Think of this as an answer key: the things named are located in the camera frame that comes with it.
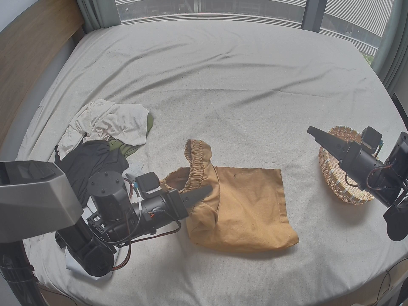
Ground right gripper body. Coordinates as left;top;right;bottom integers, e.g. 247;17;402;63
339;140;383;186

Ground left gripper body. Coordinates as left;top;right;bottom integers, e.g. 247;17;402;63
139;188;190;232

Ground tan shorts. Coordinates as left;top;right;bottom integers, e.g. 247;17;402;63
159;138;299;252

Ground round woven basket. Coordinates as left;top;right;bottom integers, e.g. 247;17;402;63
319;126;377;205

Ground pale blue garment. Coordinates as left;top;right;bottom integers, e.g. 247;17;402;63
65;163;144;280

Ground green garment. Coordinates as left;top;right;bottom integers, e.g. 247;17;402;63
107;112;154;159

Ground black garment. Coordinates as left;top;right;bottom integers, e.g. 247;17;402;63
54;140;129;200

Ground white garment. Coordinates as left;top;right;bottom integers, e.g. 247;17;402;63
57;99;150;159

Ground grey-green curtain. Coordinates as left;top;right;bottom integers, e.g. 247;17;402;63
68;0;122;33
371;0;408;92

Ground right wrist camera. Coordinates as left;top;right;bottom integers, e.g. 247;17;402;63
362;127;383;154

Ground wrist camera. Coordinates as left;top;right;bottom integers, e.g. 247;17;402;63
135;172;160;200
362;127;383;154

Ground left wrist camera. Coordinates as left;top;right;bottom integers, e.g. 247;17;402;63
135;172;160;200

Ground black cable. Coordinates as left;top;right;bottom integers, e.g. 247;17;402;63
110;217;182;270

